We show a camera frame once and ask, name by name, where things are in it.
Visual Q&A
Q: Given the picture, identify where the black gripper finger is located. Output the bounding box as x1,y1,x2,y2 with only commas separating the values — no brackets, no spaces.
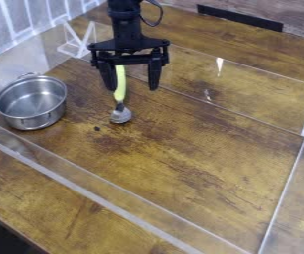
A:
98,62,118,91
149,58,162,91

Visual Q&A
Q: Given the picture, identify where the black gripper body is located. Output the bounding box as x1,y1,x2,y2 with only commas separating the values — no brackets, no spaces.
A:
87,37,170,68

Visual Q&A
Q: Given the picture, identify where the green handled metal spoon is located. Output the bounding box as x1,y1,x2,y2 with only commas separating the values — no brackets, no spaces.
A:
110,65,133,124

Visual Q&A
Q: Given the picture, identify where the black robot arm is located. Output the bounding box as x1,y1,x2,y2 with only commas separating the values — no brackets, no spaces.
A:
87,0,171,91

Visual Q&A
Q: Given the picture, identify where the small steel pot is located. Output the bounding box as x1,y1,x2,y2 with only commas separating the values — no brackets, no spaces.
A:
0,72,68,131

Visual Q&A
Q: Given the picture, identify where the black strip on table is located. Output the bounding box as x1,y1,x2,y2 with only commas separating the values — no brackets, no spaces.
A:
197,4,284,32

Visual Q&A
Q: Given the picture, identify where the clear acrylic barrier front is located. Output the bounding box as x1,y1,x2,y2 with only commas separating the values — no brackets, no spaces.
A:
0,126,250,254

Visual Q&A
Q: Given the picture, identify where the clear acrylic barrier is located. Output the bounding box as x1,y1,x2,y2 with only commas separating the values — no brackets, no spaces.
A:
258,129,304,254
0,126,250,254

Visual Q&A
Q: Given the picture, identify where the clear acrylic barrier right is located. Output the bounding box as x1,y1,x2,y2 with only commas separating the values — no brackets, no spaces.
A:
258,129,304,254

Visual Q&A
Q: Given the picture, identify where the clear acrylic triangle bracket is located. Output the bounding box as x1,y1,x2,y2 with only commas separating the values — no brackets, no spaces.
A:
58,21,98,59

